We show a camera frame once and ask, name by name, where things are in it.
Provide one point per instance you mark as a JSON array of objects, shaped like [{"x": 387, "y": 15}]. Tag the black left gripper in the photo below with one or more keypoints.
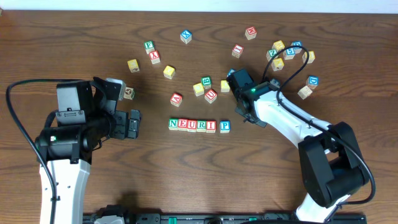
[{"x": 123, "y": 125}]

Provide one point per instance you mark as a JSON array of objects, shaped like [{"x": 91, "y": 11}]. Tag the blue P wooden block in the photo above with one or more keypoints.
[{"x": 225, "y": 126}]

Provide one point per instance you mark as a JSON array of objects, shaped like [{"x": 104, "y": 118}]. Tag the red i wooden block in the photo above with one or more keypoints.
[
  {"x": 237, "y": 51},
  {"x": 211, "y": 126}
]

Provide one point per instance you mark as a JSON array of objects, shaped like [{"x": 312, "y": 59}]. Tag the green R wooden block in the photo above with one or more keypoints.
[{"x": 201, "y": 126}]

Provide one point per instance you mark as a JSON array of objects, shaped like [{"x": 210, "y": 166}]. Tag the green N wooden block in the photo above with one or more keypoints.
[{"x": 173, "y": 124}]

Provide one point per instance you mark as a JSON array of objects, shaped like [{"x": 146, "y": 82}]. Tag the red u wooden block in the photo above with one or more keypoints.
[
  {"x": 211, "y": 96},
  {"x": 192, "y": 125}
]

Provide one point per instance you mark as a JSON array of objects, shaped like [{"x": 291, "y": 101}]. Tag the red E wooden block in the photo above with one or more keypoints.
[{"x": 182, "y": 124}]

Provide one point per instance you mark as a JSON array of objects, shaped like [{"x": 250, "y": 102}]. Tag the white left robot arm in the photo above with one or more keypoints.
[{"x": 67, "y": 153}]

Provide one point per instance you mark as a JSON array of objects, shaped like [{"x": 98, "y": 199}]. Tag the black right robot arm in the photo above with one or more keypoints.
[{"x": 332, "y": 165}]

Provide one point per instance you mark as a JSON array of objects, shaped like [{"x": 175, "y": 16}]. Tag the soccer ball J wooden block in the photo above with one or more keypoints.
[{"x": 129, "y": 93}]

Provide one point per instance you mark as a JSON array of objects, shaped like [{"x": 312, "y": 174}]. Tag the yellow acorn wooden block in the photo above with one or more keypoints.
[{"x": 133, "y": 65}]

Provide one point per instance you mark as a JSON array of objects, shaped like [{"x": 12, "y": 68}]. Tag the blue 2 wooden block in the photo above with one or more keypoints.
[{"x": 275, "y": 82}]

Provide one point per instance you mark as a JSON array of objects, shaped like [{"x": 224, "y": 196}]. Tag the blue L wooden block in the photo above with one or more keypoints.
[{"x": 231, "y": 71}]

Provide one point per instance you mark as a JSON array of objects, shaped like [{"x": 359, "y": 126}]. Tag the red A wooden block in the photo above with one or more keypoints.
[{"x": 176, "y": 99}]

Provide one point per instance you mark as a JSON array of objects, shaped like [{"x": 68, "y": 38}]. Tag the green B wooden block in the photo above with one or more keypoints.
[{"x": 206, "y": 82}]

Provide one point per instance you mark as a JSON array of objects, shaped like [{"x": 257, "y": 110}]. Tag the yellow O wooden block left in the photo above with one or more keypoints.
[{"x": 169, "y": 72}]

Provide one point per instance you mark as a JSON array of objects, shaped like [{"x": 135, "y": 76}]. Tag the red Y wooden block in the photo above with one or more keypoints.
[{"x": 154, "y": 57}]

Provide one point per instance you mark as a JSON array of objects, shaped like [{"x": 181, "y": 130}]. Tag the yellow C wooden block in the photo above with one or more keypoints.
[{"x": 198, "y": 89}]

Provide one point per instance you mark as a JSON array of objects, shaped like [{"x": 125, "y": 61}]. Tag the yellow brush side wooden block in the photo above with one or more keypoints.
[{"x": 277, "y": 64}]

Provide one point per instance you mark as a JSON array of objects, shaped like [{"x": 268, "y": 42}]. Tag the green F wooden block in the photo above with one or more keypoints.
[{"x": 149, "y": 46}]

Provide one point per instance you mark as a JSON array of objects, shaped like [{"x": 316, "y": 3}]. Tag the plain top 3 wooden block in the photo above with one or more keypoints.
[{"x": 304, "y": 92}]

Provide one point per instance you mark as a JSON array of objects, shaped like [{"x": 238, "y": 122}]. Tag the green Z wooden block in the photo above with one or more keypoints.
[{"x": 270, "y": 54}]

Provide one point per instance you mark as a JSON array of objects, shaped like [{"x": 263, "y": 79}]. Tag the blue D wooden block lower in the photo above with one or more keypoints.
[{"x": 312, "y": 82}]

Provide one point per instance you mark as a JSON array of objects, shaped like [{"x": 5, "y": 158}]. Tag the blue d wooden block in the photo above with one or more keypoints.
[
  {"x": 296, "y": 46},
  {"x": 312, "y": 82}
]

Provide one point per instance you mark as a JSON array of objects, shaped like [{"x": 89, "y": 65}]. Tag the blue 5 wooden block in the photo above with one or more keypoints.
[{"x": 288, "y": 53}]

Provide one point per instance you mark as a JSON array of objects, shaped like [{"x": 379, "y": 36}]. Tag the yellow soccer side wooden block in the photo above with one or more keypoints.
[{"x": 278, "y": 46}]

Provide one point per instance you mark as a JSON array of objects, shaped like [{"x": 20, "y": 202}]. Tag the blue D wooden block upper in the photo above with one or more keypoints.
[{"x": 296, "y": 46}]

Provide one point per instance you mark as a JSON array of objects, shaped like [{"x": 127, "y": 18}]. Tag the red top far wooden block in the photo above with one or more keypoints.
[{"x": 250, "y": 33}]

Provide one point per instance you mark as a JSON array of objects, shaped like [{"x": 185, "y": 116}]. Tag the yellow 8 wooden block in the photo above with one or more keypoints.
[{"x": 308, "y": 57}]

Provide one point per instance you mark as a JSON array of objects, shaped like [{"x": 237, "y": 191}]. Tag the blue X wooden block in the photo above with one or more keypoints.
[{"x": 186, "y": 36}]

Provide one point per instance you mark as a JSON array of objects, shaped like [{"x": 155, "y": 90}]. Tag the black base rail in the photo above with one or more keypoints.
[{"x": 118, "y": 214}]

